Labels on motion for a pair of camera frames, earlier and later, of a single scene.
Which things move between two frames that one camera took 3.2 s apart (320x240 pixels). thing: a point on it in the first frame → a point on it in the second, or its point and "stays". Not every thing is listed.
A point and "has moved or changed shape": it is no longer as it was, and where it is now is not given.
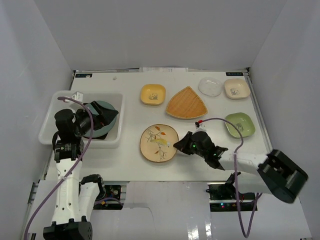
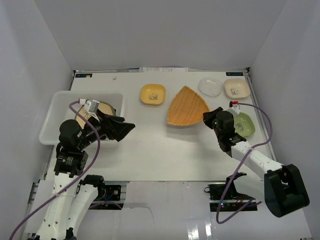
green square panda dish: [241, 120] stays
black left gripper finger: [100, 110] → [116, 118]
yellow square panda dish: [153, 94] stays
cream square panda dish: [236, 88] stays
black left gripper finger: [106, 116] → [122, 129]
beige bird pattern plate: [157, 143] → [103, 106]
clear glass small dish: [210, 86] stays
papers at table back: [163, 69] stays
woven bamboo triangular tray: [185, 103] has moved or changed shape
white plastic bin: [116, 99] stays
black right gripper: [182, 144] → [208, 116]
